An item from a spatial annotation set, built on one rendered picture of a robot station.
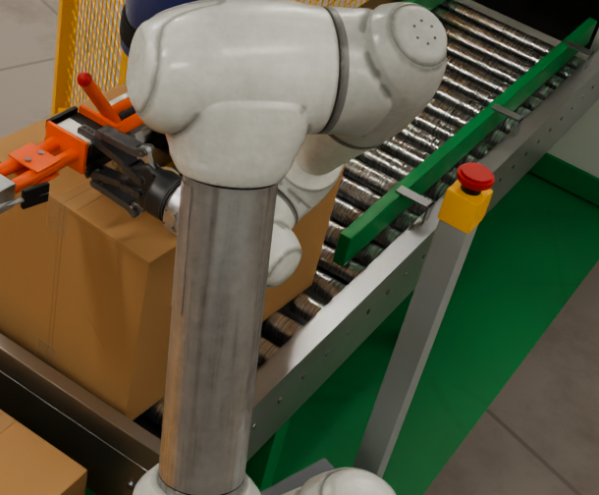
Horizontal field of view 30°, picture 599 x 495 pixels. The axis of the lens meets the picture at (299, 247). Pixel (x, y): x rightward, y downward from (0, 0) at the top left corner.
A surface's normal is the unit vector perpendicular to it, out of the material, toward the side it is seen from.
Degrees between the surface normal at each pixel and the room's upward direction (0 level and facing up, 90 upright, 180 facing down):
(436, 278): 90
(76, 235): 90
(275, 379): 0
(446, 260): 90
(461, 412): 0
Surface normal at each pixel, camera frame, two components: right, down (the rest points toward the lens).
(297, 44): 0.38, -0.20
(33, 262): -0.58, 0.41
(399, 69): -0.06, 0.51
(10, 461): 0.20, -0.76
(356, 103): 0.24, 0.66
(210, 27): 0.14, -0.45
